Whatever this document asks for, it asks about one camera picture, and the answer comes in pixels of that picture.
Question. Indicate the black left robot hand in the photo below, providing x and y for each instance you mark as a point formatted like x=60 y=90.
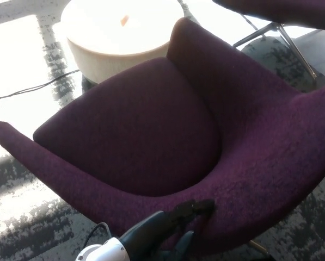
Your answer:
x=148 y=233

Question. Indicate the purple fabric armchair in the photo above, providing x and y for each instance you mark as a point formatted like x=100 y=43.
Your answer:
x=140 y=130

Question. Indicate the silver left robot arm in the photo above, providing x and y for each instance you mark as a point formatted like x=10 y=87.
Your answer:
x=102 y=253

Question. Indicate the round white side table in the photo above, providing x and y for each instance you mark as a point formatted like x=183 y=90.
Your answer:
x=107 y=49

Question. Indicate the small orange item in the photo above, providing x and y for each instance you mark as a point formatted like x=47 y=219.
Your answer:
x=123 y=21

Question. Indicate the purple chair with metal legs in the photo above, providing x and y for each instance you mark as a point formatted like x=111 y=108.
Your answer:
x=282 y=9

